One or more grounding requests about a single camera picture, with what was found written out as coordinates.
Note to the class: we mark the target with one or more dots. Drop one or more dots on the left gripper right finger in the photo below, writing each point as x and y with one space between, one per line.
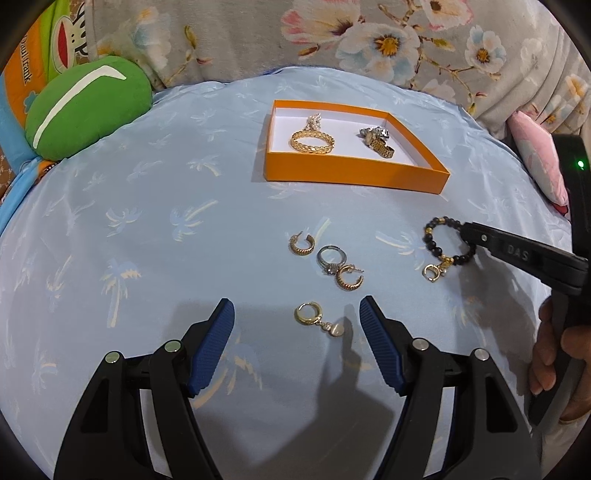
489 438

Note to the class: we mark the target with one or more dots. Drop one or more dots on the pink cartoon pillow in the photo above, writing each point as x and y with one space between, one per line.
538 152

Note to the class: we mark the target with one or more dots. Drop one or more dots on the pearl crystal brooch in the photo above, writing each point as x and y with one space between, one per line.
314 123

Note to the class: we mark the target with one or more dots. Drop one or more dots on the gold twisted bangle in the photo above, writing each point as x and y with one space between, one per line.
312 142

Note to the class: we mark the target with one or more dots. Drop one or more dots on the silver wristwatch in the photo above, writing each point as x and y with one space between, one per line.
377 131

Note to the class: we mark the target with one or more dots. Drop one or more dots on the gold earring with disc drop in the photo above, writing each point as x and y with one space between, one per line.
434 272

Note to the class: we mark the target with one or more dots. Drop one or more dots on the colourful cartoon bedsheet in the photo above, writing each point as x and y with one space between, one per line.
55 42

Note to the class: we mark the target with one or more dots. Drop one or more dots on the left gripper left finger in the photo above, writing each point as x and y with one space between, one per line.
105 438

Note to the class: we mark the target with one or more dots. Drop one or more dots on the gold wristwatch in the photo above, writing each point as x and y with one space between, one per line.
379 146

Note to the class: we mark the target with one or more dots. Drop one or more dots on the orange shallow box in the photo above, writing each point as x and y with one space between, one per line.
412 167

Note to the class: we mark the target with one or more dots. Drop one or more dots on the right hand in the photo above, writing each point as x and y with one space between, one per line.
576 342

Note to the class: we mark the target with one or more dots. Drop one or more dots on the grey floral blanket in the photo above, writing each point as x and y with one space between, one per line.
493 58

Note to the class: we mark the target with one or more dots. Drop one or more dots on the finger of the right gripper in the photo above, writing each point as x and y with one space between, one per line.
560 270

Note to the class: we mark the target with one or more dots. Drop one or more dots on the light blue palm-print sheet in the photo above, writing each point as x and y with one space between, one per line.
125 245

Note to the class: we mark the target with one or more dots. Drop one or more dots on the gold hoop earring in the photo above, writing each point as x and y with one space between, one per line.
349 277
301 247

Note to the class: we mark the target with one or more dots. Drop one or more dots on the gold earring with pearl drop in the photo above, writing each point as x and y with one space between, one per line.
311 314

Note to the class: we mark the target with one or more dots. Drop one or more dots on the green plush cushion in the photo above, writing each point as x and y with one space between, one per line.
84 104

